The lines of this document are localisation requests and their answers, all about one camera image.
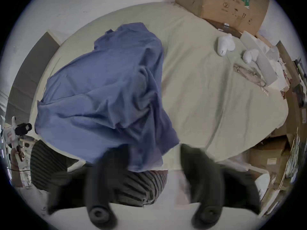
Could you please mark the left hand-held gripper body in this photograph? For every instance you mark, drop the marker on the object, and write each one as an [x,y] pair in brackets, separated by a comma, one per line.
[11,133]

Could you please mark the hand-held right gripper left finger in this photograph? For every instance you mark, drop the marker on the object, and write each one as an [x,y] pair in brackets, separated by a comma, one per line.
[96,176]

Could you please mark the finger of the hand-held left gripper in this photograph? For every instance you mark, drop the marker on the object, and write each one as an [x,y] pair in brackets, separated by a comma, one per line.
[23,129]

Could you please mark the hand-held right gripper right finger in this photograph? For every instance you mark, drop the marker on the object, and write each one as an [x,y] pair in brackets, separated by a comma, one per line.
[203,176]

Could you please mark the blue shirt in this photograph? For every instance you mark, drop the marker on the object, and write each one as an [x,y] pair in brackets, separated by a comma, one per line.
[100,92]

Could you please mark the person's left hand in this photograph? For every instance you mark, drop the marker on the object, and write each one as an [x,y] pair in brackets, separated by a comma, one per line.
[17,153]

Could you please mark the grey padded headboard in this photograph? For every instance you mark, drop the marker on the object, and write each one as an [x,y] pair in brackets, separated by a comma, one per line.
[31,75]

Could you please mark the small cardboard carton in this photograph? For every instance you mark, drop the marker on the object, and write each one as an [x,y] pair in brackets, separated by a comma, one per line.
[267,157]

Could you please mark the grey flat board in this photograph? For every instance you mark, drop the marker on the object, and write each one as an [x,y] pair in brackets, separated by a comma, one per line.
[260,61]

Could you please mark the white hand controller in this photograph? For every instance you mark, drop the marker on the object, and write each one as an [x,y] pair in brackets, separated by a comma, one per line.
[224,43]
[249,55]

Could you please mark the large cardboard carton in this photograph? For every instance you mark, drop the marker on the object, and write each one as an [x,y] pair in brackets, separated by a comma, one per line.
[215,1]

